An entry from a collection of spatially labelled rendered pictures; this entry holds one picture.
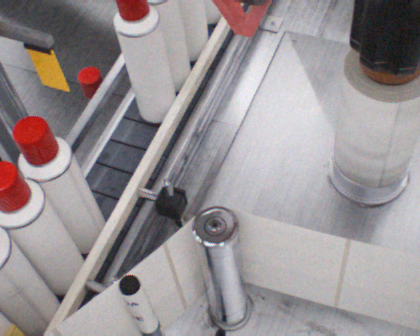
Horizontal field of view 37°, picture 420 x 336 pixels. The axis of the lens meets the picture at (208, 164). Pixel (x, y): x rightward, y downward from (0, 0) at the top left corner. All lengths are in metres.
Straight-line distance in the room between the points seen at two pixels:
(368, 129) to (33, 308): 0.37
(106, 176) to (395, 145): 0.35
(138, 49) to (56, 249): 0.24
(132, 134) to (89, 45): 0.24
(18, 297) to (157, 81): 0.30
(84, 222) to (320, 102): 0.34
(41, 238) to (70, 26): 0.52
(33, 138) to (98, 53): 0.44
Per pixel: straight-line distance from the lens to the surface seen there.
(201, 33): 0.85
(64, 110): 0.93
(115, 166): 0.79
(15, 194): 0.56
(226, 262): 0.53
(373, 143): 0.64
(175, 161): 0.78
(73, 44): 1.02
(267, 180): 0.75
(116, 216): 0.71
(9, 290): 0.60
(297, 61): 0.87
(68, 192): 0.62
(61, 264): 0.66
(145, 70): 0.74
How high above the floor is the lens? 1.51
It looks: 55 degrees down
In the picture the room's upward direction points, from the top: 10 degrees counter-clockwise
